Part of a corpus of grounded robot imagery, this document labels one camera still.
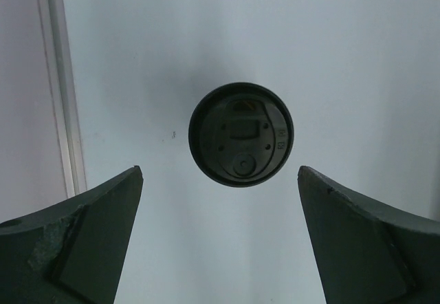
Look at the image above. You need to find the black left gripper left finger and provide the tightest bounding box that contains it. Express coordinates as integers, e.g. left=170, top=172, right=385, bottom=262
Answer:
left=1, top=166, right=143, bottom=303

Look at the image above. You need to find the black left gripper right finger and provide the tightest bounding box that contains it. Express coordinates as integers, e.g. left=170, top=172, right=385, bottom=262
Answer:
left=298, top=166, right=439, bottom=304

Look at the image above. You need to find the aluminium corner post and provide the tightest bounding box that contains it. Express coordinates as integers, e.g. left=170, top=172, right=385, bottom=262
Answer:
left=37, top=0, right=87, bottom=198

